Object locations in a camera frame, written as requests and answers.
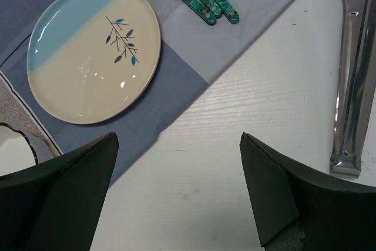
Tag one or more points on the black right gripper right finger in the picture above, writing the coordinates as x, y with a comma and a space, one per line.
296, 207

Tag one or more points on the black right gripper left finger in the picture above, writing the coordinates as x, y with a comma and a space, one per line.
56, 205

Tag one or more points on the stainless steel tongs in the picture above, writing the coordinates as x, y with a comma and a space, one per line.
355, 89

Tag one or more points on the white scalloped bowl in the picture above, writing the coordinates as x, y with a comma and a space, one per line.
16, 152

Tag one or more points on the blue and cream plate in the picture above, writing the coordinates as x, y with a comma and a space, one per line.
88, 60

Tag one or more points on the blue patchwork placemat cloth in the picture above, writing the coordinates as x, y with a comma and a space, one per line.
193, 56

